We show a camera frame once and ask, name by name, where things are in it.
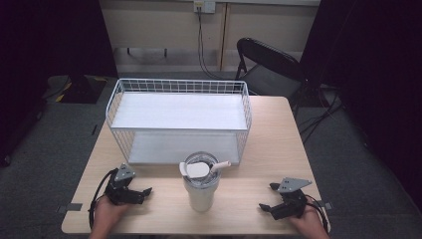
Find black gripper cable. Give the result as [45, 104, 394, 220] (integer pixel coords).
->
[304, 194, 331, 234]
[87, 167, 119, 231]

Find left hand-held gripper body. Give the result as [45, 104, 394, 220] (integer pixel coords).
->
[105, 162, 141, 206]

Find black floor cables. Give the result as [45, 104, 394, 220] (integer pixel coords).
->
[298, 84, 347, 144]

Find white wire shelf rack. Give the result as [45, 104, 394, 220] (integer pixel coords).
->
[105, 78, 253, 166]

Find person's right hand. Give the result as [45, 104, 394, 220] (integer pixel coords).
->
[287, 201, 328, 235]

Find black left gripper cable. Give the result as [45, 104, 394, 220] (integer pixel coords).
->
[87, 167, 119, 231]

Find black wall socket cable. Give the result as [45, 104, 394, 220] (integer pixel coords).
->
[196, 7, 237, 82]

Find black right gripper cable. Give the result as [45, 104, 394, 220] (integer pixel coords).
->
[304, 194, 331, 234]

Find person's left hand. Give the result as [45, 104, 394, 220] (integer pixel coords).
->
[94, 194, 131, 234]

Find white tumbler cup with straw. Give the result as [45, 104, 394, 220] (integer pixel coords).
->
[178, 150, 232, 213]

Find white wall socket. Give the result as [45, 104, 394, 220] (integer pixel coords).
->
[193, 0, 217, 15]

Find black curtain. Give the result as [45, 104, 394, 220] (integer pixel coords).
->
[299, 0, 422, 213]
[0, 0, 118, 167]

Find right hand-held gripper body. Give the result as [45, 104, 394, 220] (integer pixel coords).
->
[272, 176, 314, 221]

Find black folding chair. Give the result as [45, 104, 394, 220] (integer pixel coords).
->
[234, 37, 309, 113]

